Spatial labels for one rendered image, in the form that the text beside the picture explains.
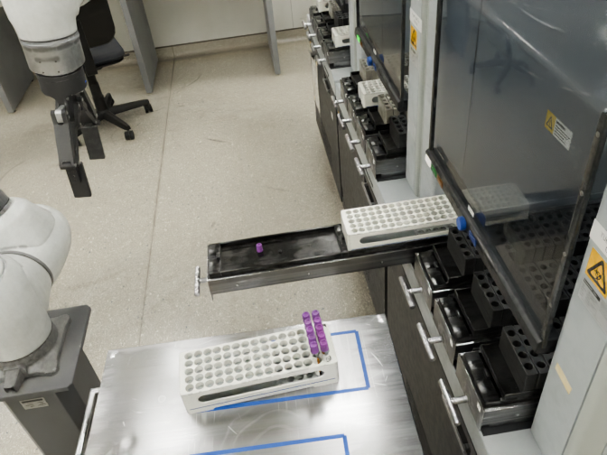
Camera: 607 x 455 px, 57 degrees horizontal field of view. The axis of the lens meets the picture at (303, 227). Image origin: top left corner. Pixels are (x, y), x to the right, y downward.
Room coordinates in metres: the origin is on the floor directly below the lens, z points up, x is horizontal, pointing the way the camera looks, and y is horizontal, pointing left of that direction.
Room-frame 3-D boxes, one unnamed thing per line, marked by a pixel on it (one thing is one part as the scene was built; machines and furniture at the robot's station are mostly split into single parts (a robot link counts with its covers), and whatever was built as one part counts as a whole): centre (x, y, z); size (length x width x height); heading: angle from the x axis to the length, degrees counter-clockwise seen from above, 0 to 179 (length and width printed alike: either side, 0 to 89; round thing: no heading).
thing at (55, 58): (0.92, 0.37, 1.42); 0.09 x 0.09 x 0.06
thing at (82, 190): (0.85, 0.39, 1.21); 0.03 x 0.01 x 0.07; 92
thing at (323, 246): (1.06, -0.07, 0.78); 0.73 x 0.14 x 0.09; 93
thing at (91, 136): (0.98, 0.39, 1.21); 0.03 x 0.01 x 0.07; 92
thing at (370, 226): (1.07, -0.25, 0.83); 0.30 x 0.10 x 0.06; 93
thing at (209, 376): (0.67, 0.12, 0.85); 0.30 x 0.10 x 0.06; 96
